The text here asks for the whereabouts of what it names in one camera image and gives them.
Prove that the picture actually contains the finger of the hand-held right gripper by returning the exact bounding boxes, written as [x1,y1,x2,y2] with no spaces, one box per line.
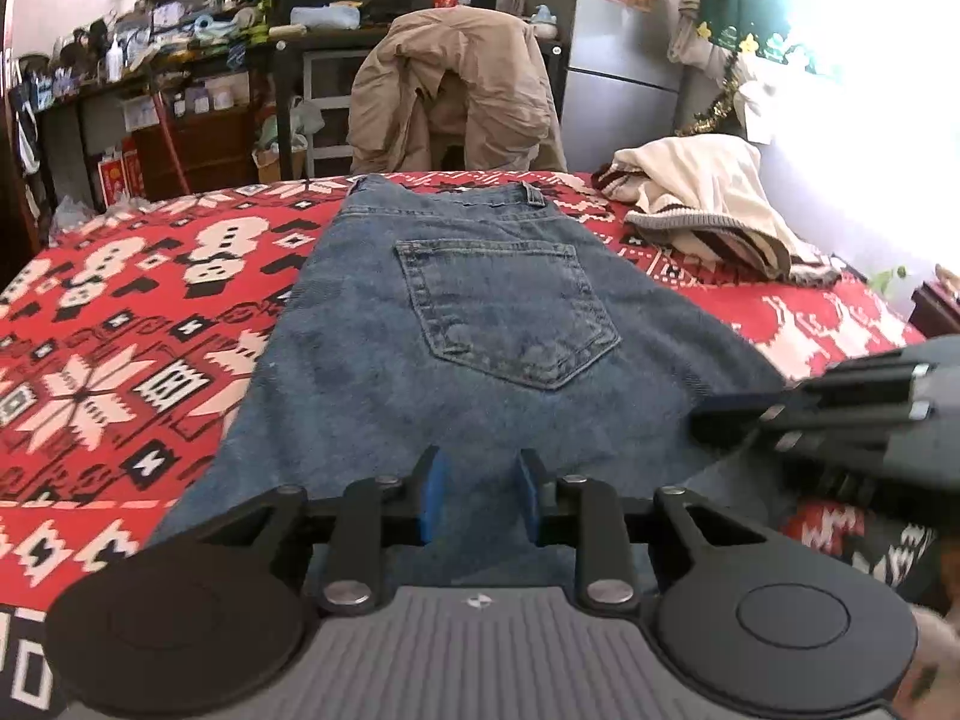
[688,360,940,460]

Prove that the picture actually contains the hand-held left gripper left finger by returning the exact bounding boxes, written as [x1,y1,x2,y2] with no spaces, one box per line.
[193,444,452,614]

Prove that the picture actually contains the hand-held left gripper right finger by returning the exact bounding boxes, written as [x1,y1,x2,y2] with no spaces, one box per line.
[516,447,767,610]

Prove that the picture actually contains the blue denim shorts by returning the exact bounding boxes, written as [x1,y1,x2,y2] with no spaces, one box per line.
[150,172,796,593]

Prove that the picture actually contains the hanging dark clothes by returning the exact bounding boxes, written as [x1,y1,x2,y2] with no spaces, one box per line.
[11,79,42,173]

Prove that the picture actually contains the person's right hand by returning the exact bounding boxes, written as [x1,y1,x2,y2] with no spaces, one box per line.
[892,606,960,720]

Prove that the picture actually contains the wooden bedside cabinet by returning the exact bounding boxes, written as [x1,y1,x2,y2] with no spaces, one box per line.
[911,277,960,338]

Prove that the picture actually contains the cream knit sweater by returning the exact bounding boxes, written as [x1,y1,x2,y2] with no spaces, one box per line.
[591,133,845,287]

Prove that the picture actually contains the white knotted cloth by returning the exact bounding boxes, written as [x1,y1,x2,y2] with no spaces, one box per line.
[735,79,777,143]

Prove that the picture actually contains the silver refrigerator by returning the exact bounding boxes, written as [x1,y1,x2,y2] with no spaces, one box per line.
[559,0,706,173]

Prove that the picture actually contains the red patterned blanket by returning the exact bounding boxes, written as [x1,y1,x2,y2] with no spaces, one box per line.
[0,169,960,720]

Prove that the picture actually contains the pale green plastic bag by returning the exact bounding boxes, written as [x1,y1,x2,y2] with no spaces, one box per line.
[253,97,325,181]

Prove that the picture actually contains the cream hanging cloth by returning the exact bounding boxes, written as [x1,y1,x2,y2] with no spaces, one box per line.
[667,0,713,65]

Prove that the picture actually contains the wooden drawer chest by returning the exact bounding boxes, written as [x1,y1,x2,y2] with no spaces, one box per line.
[131,109,256,200]

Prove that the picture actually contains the beige jacket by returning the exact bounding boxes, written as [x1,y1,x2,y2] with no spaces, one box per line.
[347,7,567,175]

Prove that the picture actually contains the red printed carton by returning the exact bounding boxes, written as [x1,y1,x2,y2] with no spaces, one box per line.
[120,139,143,200]
[97,152,128,207]

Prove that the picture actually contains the white plastic bag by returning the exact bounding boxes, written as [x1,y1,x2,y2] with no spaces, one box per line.
[49,195,98,237]

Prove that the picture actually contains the light blue packet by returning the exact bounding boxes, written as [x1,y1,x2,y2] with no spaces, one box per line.
[290,4,361,31]

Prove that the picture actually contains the red broom handle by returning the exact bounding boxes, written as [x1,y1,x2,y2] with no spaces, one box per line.
[152,86,192,196]

